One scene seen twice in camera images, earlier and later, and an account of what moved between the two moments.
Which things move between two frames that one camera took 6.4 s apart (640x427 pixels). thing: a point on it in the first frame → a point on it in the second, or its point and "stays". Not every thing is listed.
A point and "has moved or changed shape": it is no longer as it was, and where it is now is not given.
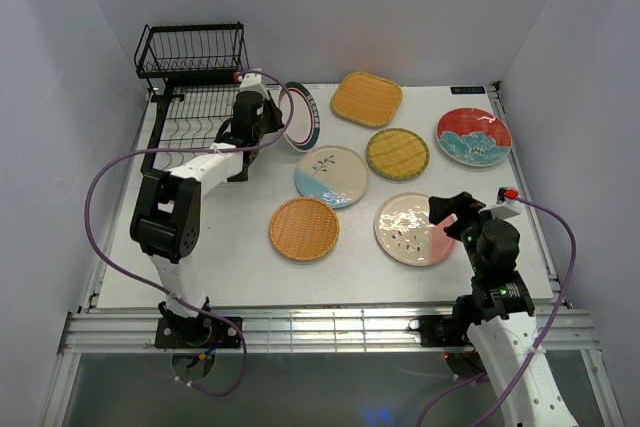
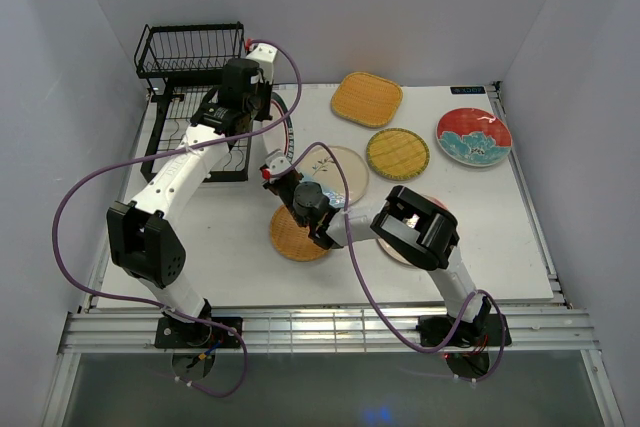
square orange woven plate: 366,99 stays
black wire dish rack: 193,69 stays
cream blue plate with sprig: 336,174 stays
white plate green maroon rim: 300,114 has moved or changed shape
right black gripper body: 469,239 → 286,190
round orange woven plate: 304,229 stays
